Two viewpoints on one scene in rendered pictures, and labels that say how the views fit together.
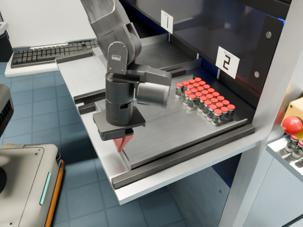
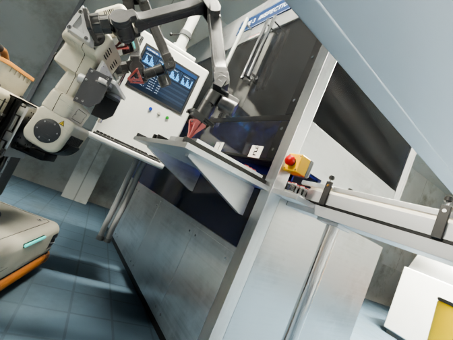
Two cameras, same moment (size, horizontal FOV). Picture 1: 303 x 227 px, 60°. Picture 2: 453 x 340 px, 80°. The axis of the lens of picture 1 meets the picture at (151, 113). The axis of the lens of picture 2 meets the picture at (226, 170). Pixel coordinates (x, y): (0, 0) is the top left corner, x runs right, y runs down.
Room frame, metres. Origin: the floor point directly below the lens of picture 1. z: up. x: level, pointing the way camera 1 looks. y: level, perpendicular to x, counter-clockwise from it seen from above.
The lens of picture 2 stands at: (-0.56, 0.01, 0.76)
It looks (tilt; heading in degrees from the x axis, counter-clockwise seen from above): 6 degrees up; 354
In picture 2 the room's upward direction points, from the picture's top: 24 degrees clockwise
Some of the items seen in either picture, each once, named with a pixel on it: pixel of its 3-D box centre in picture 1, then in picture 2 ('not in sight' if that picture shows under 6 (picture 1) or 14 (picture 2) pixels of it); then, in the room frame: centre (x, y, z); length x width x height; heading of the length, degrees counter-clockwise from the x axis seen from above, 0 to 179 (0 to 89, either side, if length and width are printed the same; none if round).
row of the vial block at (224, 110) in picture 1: (206, 100); not in sight; (0.63, -0.16, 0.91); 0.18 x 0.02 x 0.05; 27
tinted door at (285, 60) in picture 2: not in sight; (284, 65); (0.73, -0.18, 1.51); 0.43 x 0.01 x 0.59; 27
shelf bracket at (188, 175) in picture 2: not in sight; (170, 169); (0.95, 0.13, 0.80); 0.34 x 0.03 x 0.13; 117
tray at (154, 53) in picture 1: (145, 57); not in sight; (0.91, 0.02, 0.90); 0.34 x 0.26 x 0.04; 117
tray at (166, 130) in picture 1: (167, 115); (214, 159); (0.57, -0.05, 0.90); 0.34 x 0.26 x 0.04; 117
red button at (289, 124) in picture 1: (293, 124); (290, 160); (0.42, -0.31, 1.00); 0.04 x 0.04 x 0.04; 27
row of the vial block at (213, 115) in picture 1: (199, 102); not in sight; (0.62, -0.14, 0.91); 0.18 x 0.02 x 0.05; 27
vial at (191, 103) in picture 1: (191, 102); not in sight; (0.62, -0.12, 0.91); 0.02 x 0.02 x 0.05
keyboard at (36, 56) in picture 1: (58, 52); (128, 146); (1.11, 0.43, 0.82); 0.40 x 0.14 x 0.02; 106
